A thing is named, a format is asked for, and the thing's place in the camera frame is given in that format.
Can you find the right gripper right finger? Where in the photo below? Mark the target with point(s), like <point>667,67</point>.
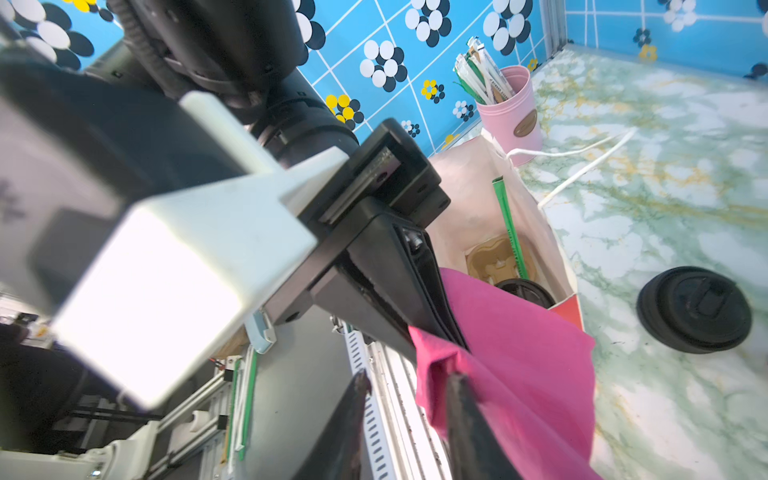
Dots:
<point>474,450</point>

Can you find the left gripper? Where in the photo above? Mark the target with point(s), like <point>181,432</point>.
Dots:
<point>374,266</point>

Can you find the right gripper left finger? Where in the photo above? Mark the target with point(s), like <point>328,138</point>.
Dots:
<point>337,452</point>

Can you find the single pink napkin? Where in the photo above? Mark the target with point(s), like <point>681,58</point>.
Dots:
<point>530,370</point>

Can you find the single cardboard cup carrier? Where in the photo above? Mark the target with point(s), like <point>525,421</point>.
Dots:
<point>493,261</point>

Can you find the red white paper bag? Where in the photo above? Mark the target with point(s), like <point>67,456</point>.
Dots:
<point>546,225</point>

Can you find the green straw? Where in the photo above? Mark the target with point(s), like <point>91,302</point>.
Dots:
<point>499,187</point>

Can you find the black cup lid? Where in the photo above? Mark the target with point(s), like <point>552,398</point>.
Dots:
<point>527,290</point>

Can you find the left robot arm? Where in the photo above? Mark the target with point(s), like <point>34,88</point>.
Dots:
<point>121,121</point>

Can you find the pink utensil cup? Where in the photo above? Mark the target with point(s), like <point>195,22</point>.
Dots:
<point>514,123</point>

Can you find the stack of black lids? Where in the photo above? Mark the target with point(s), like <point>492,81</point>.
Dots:
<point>694,310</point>

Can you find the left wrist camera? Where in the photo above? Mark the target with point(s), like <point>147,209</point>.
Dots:
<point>183,270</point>

